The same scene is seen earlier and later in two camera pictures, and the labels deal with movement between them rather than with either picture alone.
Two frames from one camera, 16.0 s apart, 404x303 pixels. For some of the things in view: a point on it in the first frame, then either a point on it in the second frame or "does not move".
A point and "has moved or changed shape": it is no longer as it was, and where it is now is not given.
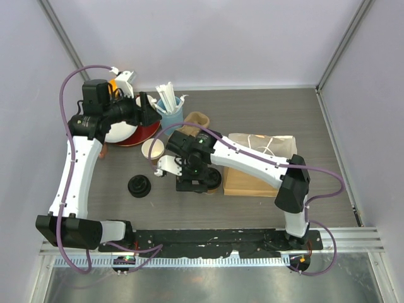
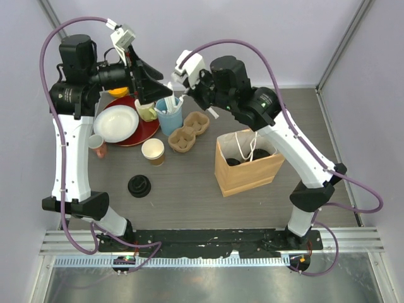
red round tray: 143,133 does not move
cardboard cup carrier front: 196,117 does not move
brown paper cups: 157,151 does not move
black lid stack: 139,186 does not move
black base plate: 214,243 does not move
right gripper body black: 192,171 to 206,95
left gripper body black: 125,109 to 117,73
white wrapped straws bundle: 166,93 does not move
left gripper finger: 149,114 to 149,89
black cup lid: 214,178 to 257,153
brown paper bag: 276,148 has moved or changed shape
